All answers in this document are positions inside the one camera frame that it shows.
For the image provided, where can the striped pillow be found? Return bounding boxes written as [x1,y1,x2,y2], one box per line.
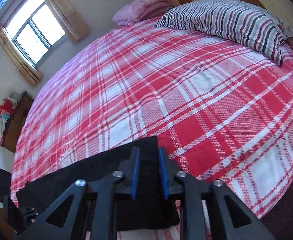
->
[155,0,293,67]

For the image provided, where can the beige curtain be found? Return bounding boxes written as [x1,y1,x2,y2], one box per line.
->
[0,25,43,87]
[35,0,90,43]

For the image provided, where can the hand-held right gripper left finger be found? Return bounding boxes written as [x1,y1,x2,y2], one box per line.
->
[28,146,140,240]

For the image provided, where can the window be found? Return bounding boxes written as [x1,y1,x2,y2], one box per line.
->
[5,0,68,68]

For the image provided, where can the red bags on nightstand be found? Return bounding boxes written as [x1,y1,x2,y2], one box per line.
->
[0,92,20,125]

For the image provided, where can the black bag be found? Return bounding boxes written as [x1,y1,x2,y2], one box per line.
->
[0,167,12,202]

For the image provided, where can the red plaid bed sheet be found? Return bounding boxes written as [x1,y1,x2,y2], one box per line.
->
[10,12,293,240]

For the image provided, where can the folded pink blanket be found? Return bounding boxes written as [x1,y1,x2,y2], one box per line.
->
[112,0,181,26]

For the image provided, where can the black pants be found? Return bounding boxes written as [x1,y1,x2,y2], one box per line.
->
[16,135,181,230]

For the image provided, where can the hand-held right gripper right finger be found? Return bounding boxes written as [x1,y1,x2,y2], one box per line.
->
[159,147,277,240]

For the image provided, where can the wooden nightstand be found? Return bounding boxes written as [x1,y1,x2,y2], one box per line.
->
[0,92,34,153]

